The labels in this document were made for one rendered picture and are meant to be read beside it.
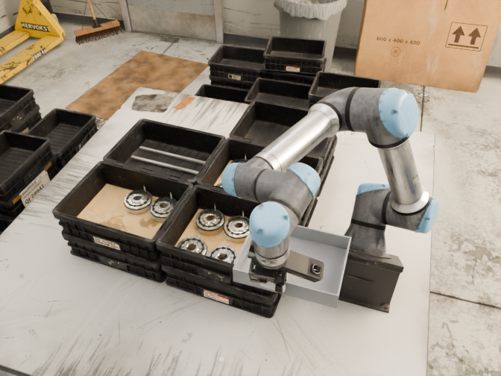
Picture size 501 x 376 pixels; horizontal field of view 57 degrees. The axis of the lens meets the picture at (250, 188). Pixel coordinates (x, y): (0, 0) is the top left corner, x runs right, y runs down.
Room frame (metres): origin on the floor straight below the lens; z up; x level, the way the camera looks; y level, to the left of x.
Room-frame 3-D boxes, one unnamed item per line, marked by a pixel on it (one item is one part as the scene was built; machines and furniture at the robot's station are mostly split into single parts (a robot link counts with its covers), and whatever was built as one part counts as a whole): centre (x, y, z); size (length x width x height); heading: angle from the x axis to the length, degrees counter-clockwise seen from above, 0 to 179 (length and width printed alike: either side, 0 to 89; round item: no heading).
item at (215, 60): (3.06, 0.05, 0.31); 0.40 x 0.30 x 0.34; 72
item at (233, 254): (0.94, 0.09, 0.86); 0.10 x 0.10 x 0.01
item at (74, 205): (1.16, 0.44, 0.87); 0.40 x 0.30 x 0.11; 69
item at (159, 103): (2.13, 0.52, 0.71); 0.22 x 0.19 x 0.01; 72
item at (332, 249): (0.77, -0.11, 1.07); 0.27 x 0.20 x 0.05; 71
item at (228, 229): (1.08, 0.04, 0.86); 0.10 x 0.10 x 0.01
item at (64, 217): (1.16, 0.44, 0.92); 0.40 x 0.30 x 0.02; 69
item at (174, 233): (1.01, 0.07, 0.87); 0.40 x 0.30 x 0.11; 69
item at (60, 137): (2.21, 1.12, 0.31); 0.40 x 0.30 x 0.34; 162
